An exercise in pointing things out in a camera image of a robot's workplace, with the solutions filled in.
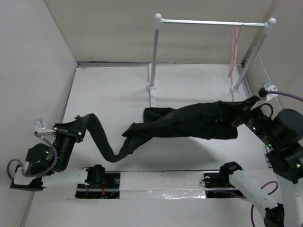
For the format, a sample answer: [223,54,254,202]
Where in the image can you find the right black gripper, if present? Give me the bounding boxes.
[221,93,279,147]

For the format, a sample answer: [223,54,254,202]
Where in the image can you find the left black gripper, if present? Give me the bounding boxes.
[54,115,92,171]

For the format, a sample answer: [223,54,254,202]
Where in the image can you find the black trousers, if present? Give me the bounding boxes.
[75,101,252,163]

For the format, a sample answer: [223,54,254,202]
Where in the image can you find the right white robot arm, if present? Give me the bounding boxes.
[219,104,303,227]

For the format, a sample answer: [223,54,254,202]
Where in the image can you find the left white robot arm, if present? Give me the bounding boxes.
[10,120,106,192]

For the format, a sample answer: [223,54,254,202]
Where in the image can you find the pink clothes hanger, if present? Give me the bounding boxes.
[228,25,243,78]

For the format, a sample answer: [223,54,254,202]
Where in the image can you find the silver foil covered panel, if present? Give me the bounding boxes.
[119,171,206,200]

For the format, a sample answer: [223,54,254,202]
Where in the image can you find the white and silver clothes rack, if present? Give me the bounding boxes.
[147,13,276,107]

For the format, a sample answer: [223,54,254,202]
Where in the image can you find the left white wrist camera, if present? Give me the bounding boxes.
[34,119,55,136]

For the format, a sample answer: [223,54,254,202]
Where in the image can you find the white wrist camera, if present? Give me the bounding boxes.
[34,119,55,136]
[258,81,278,102]

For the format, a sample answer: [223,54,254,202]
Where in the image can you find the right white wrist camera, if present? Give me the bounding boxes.
[258,81,278,102]

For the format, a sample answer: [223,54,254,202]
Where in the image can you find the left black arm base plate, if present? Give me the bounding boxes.
[75,172,121,199]

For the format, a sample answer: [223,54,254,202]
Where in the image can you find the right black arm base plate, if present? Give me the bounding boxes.
[200,172,246,199]

